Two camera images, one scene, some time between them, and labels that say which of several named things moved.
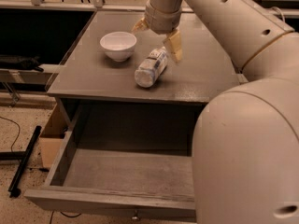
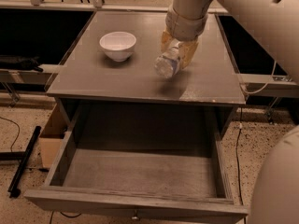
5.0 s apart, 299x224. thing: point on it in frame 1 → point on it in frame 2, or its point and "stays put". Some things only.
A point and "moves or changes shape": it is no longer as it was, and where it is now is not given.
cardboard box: [52, 136] stays put
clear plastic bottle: [153, 65] moves or changes shape
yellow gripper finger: [142, 24] → [166, 40]
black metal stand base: [23, 157] stays put
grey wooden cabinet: [113, 80] stays put
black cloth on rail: [15, 62] stays put
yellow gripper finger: [176, 45] → [186, 51]
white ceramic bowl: [119, 45] stays put
